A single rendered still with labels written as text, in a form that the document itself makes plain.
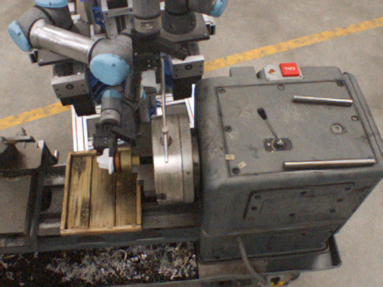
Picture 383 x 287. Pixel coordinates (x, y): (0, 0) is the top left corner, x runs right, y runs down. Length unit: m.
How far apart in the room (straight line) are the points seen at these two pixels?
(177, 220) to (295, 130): 0.56
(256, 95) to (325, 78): 0.27
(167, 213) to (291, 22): 2.57
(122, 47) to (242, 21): 2.47
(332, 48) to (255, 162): 2.48
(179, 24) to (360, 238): 1.69
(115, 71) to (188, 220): 0.63
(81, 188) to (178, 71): 0.62
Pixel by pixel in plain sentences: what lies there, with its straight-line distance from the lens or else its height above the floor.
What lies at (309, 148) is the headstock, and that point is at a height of 1.25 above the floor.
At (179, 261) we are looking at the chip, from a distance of 1.78.
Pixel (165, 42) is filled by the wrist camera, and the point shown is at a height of 1.50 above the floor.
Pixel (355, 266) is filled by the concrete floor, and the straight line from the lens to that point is 2.56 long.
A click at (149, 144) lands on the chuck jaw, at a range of 1.37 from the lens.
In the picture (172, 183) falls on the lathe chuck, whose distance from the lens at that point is 1.28.
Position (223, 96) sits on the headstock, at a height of 1.25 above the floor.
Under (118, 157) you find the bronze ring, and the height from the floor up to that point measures 1.12.
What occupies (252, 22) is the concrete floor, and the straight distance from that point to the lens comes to 3.67.
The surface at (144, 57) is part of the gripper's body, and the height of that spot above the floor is 1.48.
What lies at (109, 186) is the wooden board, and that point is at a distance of 1.60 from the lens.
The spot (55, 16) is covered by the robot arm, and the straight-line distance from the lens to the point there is 1.61.
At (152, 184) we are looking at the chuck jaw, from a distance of 1.33.
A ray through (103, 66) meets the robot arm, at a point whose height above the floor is 1.40.
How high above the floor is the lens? 2.28
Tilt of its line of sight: 55 degrees down
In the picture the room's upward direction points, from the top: straight up
